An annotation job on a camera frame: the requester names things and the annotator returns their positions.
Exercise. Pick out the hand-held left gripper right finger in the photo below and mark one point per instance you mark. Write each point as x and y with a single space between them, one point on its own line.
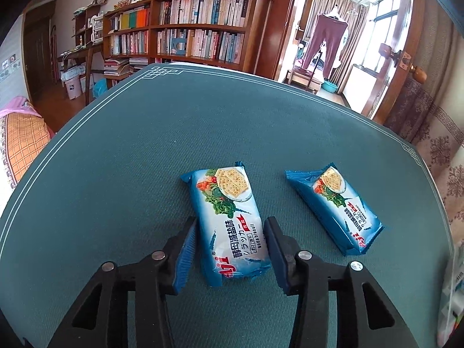
277 257

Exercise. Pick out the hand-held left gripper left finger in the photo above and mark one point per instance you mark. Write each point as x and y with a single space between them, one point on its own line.
185 257

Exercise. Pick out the blue cracker packet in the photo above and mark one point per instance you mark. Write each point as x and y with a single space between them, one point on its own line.
340 206
228 224

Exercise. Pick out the green table mat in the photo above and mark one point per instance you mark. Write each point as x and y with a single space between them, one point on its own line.
145 152

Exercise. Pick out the blue basin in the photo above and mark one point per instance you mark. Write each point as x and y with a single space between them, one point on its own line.
330 87

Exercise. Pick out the wooden stool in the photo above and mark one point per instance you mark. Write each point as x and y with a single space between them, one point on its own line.
302 79

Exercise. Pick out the clear plastic bag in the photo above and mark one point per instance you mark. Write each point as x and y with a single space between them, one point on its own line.
453 297

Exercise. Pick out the orange plaid blanket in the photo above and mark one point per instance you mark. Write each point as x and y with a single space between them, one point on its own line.
25 145

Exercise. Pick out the white purple patterned curtain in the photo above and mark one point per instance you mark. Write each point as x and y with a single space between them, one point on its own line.
449 152

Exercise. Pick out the stack of magazines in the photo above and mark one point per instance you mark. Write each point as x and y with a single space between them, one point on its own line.
116 67

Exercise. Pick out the white trash bin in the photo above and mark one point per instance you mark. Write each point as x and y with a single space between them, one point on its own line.
73 85

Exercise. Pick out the wooden desk with hutch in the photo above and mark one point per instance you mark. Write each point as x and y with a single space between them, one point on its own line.
89 52

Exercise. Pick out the maroon hanging pants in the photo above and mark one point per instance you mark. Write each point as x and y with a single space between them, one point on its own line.
326 36

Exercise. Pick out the pink cloth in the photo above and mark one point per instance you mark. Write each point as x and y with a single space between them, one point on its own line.
14 105

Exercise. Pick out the wooden bookshelf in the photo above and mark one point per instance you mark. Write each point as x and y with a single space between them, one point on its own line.
203 26

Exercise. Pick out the round wooden door knob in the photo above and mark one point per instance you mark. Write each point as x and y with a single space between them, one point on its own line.
390 53
419 74

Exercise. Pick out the beige curtain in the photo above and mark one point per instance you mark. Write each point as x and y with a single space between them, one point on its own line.
357 25

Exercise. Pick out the rows of books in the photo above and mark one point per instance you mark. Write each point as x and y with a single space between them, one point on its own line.
203 11

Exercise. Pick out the dark wooden door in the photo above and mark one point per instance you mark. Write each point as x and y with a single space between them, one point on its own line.
38 47

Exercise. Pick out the wooden door frame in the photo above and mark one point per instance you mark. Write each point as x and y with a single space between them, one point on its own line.
286 25

